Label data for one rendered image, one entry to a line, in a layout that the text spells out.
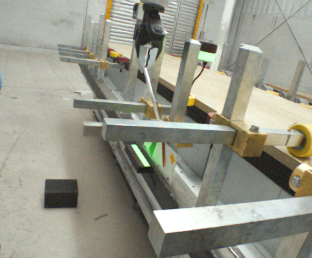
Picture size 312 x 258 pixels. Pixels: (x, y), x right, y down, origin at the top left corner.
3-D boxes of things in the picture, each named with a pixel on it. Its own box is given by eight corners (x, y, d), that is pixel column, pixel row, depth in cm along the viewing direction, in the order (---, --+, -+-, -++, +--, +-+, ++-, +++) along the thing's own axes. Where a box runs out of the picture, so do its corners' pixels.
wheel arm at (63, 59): (60, 63, 178) (62, 56, 176) (60, 62, 180) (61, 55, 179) (124, 70, 195) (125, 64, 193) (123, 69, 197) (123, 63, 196)
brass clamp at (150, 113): (146, 119, 99) (149, 105, 97) (136, 107, 110) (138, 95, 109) (162, 120, 101) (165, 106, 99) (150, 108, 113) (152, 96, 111)
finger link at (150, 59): (147, 71, 96) (152, 45, 93) (153, 75, 91) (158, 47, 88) (138, 70, 95) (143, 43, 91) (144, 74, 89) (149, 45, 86)
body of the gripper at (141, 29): (152, 44, 94) (159, 9, 90) (161, 48, 87) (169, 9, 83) (131, 41, 91) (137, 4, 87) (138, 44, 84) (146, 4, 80)
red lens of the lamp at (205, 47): (202, 50, 75) (204, 42, 74) (192, 48, 80) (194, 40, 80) (219, 54, 77) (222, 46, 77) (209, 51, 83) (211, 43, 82)
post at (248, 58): (193, 240, 68) (251, 45, 52) (187, 230, 71) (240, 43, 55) (205, 238, 69) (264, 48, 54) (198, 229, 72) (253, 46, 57)
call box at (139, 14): (136, 20, 115) (139, 1, 112) (131, 20, 121) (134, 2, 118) (151, 23, 117) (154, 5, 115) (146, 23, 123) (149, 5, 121)
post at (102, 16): (93, 75, 217) (101, 13, 201) (92, 74, 220) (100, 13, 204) (97, 76, 218) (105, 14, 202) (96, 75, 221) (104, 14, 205)
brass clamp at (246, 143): (239, 157, 52) (246, 133, 51) (204, 130, 64) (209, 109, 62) (262, 157, 55) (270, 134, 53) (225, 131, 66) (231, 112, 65)
